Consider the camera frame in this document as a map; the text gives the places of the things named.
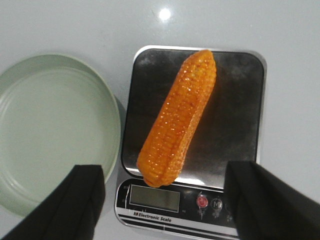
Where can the orange corn cob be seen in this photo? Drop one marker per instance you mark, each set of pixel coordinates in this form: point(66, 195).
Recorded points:
point(162, 156)

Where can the electronic kitchen scale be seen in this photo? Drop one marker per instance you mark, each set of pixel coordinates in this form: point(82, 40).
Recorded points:
point(194, 206)

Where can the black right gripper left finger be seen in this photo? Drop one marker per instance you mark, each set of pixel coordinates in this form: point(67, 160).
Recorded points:
point(70, 212)

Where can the light green plate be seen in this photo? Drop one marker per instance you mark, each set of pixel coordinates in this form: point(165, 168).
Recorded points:
point(55, 112)

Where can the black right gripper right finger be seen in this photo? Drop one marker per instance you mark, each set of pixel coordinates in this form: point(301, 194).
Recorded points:
point(265, 208)

